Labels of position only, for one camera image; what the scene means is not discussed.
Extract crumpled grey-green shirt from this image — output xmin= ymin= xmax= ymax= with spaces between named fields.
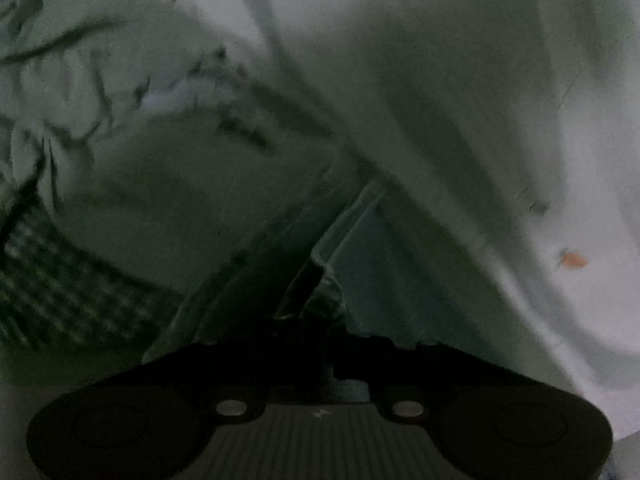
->
xmin=0 ymin=0 xmax=346 ymax=241

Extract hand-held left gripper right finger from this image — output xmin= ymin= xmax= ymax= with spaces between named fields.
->
xmin=332 ymin=326 xmax=551 ymax=420

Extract white printed blanket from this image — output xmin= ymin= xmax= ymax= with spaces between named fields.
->
xmin=172 ymin=0 xmax=640 ymax=443

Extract blue denim jeans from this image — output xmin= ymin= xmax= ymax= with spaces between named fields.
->
xmin=142 ymin=157 xmax=568 ymax=392

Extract blue white checked shirt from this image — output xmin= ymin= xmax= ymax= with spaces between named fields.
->
xmin=0 ymin=204 xmax=183 ymax=353

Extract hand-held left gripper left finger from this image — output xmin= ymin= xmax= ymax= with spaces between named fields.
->
xmin=100 ymin=329 xmax=335 ymax=419

